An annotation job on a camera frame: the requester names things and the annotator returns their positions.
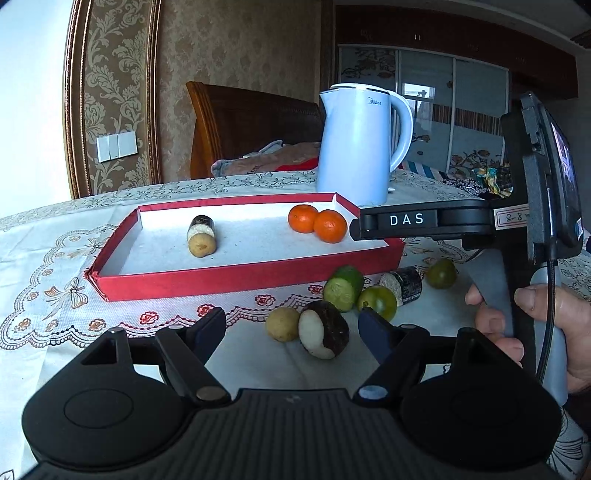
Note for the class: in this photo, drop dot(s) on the pink blanket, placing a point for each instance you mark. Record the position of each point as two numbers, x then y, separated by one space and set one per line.
277 159

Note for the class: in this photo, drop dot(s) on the striped colourful quilt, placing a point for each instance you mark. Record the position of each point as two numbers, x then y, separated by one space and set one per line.
429 171

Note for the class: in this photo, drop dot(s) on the white floral lace tablecloth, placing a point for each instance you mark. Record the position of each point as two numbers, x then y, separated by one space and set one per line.
55 258

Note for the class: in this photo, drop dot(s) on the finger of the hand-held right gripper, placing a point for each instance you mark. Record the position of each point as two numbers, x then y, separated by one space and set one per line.
364 226

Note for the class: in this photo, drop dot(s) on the wooden bed headboard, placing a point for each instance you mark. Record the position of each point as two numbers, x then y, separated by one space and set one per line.
244 124

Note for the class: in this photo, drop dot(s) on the orange tangerine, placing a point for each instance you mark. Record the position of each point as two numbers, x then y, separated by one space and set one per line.
330 226
302 218

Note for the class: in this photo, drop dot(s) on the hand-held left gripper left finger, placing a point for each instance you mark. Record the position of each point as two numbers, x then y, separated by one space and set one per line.
210 325

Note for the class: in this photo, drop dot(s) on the white electric kettle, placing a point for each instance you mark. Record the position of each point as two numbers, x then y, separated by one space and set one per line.
355 147

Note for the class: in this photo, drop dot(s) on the wardrobe with floral glass doors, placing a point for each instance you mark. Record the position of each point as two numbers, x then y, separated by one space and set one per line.
475 92

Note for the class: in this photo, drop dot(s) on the person's right hand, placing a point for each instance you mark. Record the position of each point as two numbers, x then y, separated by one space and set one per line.
577 332

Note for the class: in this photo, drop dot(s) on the dark water chestnut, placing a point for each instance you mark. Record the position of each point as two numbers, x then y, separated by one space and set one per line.
332 327

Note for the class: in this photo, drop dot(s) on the red shallow cardboard box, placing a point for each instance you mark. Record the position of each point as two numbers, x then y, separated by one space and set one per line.
207 279

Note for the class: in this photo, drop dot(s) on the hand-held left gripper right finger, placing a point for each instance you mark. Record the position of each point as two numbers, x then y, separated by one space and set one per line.
371 327

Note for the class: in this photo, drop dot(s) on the gold ornate wall frame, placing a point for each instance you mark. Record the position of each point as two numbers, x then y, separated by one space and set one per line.
73 115

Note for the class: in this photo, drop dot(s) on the white wall switch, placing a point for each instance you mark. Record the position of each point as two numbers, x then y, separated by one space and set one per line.
117 146

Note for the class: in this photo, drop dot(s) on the colourful cloth pile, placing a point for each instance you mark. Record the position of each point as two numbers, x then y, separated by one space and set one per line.
489 177

